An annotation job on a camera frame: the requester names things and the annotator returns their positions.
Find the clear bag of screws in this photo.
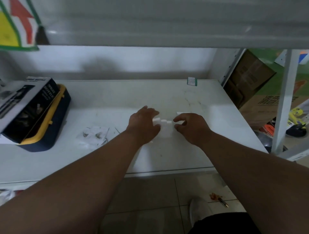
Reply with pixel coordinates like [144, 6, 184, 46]
[77, 126, 121, 146]

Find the person's left forearm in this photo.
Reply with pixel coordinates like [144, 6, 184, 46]
[0, 130, 146, 234]

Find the navy and yellow container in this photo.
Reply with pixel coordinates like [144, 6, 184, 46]
[17, 84, 71, 152]

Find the white shoe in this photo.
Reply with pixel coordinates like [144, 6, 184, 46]
[189, 197, 213, 227]

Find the black and white product box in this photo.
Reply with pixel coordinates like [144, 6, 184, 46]
[0, 77, 61, 144]

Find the white plastic bag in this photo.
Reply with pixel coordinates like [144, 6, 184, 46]
[0, 189, 18, 206]

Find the person's left hand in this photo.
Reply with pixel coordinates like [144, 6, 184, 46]
[125, 106, 161, 145]

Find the white metal shelf post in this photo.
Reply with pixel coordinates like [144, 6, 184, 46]
[271, 49, 301, 155]

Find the sign with red arrow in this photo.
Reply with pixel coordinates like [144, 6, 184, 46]
[0, 0, 42, 52]

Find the white slotted shelf upright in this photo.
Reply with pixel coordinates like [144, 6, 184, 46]
[220, 48, 246, 87]

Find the printed tan cardboard box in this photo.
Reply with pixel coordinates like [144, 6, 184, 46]
[239, 94, 309, 129]

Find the orange and black object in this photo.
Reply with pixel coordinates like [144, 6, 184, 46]
[261, 121, 276, 137]

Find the person's right hand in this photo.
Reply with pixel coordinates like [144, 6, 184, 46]
[173, 113, 213, 148]

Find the dark brown cardboard box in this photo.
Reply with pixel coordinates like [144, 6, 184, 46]
[223, 49, 277, 109]

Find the person's right forearm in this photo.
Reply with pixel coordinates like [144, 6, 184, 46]
[198, 131, 309, 234]

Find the white metal shelf board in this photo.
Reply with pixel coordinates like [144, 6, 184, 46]
[31, 0, 309, 50]

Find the yellow and black tool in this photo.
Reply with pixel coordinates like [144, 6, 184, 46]
[286, 107, 307, 138]

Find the white plastic fitting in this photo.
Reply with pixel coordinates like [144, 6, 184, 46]
[153, 117, 173, 126]

